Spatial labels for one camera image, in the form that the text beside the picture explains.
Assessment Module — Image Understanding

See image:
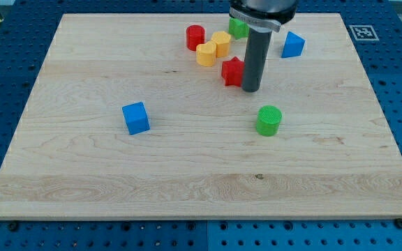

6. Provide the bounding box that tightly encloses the green cylinder block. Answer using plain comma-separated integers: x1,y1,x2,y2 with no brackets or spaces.
255,105,283,137

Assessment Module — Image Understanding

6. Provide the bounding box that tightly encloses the red star block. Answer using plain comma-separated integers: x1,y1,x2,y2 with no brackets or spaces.
221,56,244,86

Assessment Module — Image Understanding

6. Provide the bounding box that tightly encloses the yellow heart block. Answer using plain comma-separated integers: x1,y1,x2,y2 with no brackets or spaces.
196,41,216,67

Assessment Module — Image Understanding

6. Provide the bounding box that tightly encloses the green block behind rod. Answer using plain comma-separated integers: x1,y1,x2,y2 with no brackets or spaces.
228,17,249,40

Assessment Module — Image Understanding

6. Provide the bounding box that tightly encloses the fiducial marker tag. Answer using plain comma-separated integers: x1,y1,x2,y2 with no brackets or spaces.
349,24,379,41

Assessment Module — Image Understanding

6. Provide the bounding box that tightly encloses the wooden board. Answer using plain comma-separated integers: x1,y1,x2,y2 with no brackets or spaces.
0,13,402,221

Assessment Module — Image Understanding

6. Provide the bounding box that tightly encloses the blue cube block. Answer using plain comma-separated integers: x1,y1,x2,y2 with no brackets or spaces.
122,102,150,135

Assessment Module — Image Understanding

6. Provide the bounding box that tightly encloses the yellow hexagon block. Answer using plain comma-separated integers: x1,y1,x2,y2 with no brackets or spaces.
211,31,231,58

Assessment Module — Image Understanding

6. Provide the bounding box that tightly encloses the blue triangle block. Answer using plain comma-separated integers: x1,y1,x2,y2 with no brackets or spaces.
281,31,306,58

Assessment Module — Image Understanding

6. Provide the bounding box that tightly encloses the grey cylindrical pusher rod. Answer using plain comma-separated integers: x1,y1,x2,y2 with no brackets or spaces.
241,26,272,92

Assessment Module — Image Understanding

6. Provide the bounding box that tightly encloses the red cylinder block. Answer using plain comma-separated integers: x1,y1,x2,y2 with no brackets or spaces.
186,24,205,51

